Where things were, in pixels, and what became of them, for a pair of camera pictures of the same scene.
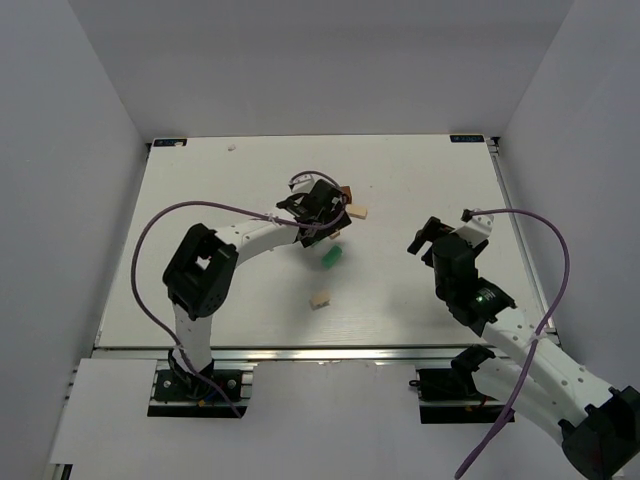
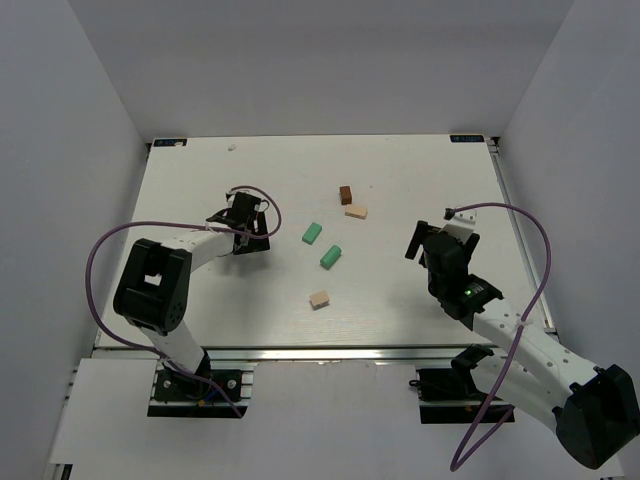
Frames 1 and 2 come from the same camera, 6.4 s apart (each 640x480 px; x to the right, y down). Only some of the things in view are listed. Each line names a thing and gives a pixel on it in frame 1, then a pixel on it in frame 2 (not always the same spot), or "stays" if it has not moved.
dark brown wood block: x=347 y=191 stays
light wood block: x=356 y=211 stays
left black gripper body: x=330 y=204 → x=257 y=236
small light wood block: x=320 y=299 stays
